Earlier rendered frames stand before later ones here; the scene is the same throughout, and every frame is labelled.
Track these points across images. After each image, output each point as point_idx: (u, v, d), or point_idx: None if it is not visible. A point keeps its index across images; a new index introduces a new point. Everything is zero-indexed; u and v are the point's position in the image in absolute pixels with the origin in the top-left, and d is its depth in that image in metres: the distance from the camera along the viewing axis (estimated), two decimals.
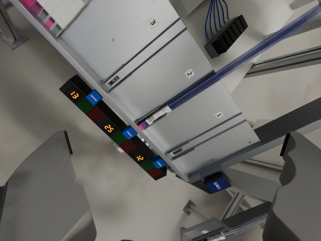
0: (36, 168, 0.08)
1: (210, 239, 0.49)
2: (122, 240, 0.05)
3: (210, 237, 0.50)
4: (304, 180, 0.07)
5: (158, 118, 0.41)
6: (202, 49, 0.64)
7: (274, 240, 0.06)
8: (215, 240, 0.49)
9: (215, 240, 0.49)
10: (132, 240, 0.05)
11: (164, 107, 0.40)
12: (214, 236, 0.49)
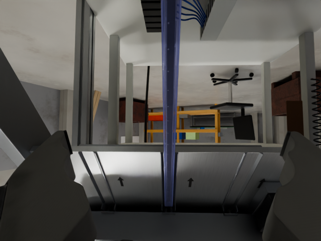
0: (36, 168, 0.08)
1: None
2: (122, 240, 0.05)
3: None
4: (304, 180, 0.07)
5: None
6: None
7: (274, 240, 0.06)
8: None
9: None
10: (132, 240, 0.05)
11: None
12: None
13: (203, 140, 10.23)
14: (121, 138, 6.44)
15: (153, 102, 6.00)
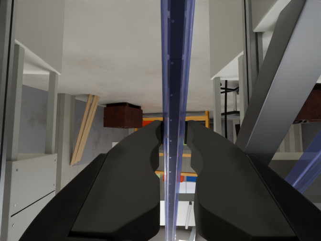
0: (130, 147, 0.10)
1: None
2: (122, 240, 0.05)
3: None
4: (211, 163, 0.08)
5: None
6: None
7: (207, 229, 0.07)
8: None
9: None
10: (132, 240, 0.05)
11: None
12: None
13: None
14: (112, 144, 6.28)
15: (146, 107, 6.01)
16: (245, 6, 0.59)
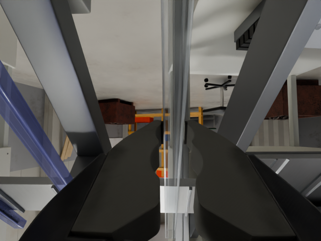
0: (130, 147, 0.10)
1: None
2: (122, 240, 0.05)
3: None
4: (211, 163, 0.08)
5: None
6: None
7: (207, 229, 0.07)
8: None
9: None
10: (132, 240, 0.05)
11: None
12: None
13: None
14: None
15: (139, 104, 6.00)
16: None
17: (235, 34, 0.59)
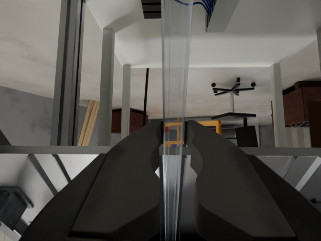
0: (130, 147, 0.10)
1: None
2: (122, 240, 0.05)
3: None
4: (211, 163, 0.08)
5: None
6: None
7: (207, 229, 0.07)
8: None
9: None
10: (132, 240, 0.05)
11: None
12: None
13: None
14: None
15: (153, 113, 5.93)
16: None
17: None
